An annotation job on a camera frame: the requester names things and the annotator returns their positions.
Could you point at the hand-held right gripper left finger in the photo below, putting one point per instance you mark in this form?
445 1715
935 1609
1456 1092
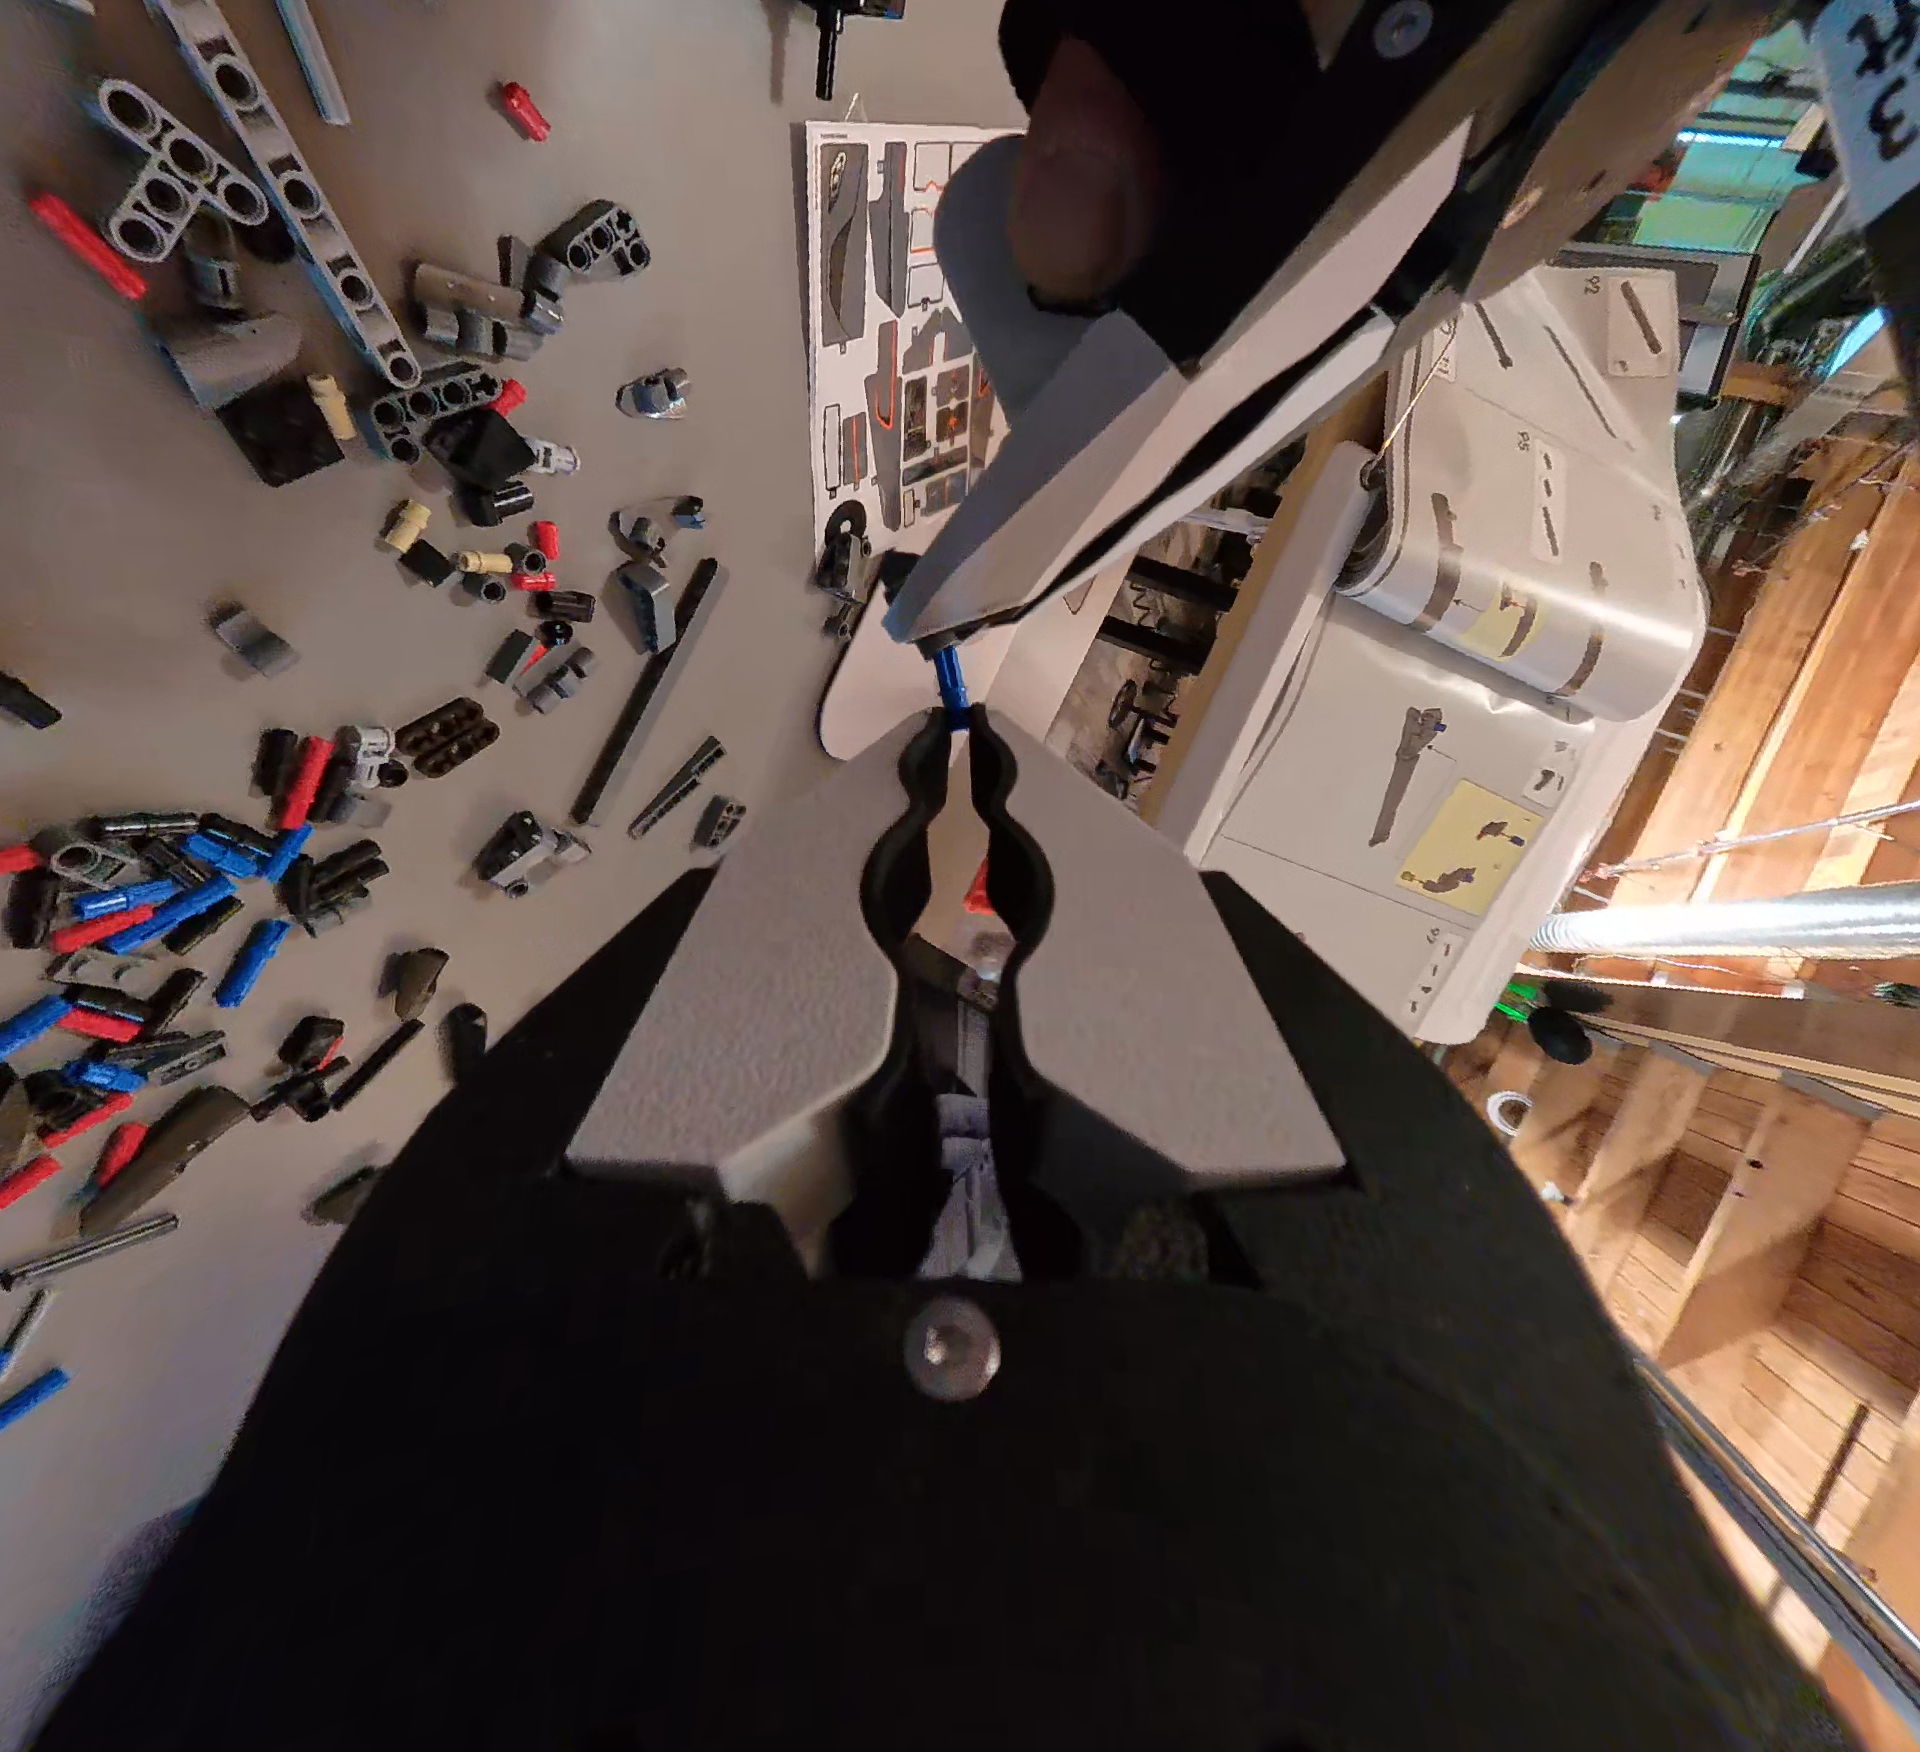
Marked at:
750 1016

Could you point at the lego instruction booklet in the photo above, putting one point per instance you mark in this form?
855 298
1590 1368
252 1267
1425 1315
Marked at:
1501 762

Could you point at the white book stand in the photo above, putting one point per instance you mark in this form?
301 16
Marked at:
869 702

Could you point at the silver ventilation duct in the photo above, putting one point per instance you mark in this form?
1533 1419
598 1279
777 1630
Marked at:
1724 921

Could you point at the pile of lego pieces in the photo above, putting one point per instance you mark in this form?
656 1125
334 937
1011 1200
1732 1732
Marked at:
445 737

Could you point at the dark grey lego joint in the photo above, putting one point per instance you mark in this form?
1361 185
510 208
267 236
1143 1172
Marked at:
848 575

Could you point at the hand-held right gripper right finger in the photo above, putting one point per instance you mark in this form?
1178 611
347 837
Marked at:
1155 1016

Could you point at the blue lego pin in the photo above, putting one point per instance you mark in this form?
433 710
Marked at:
951 685

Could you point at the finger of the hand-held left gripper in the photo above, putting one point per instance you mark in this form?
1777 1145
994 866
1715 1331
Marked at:
1049 492
1304 380

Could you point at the lego sticker sheet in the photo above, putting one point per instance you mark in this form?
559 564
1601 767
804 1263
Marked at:
863 357

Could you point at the person's left hand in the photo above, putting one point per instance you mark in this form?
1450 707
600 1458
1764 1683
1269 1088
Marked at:
1079 179

